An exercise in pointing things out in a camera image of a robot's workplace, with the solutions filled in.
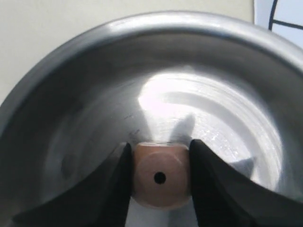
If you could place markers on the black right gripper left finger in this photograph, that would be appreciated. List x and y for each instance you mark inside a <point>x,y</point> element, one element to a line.
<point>100,200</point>

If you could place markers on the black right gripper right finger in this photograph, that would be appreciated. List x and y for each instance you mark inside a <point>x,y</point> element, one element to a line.
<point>223,197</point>

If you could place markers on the stainless steel bowl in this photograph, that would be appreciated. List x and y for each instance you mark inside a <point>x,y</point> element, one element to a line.
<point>164,77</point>

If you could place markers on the wooden die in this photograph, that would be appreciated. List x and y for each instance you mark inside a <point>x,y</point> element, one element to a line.
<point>161,175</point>

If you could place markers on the printed paper game board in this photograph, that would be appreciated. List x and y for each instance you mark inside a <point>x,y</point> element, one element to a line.
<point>288,13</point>

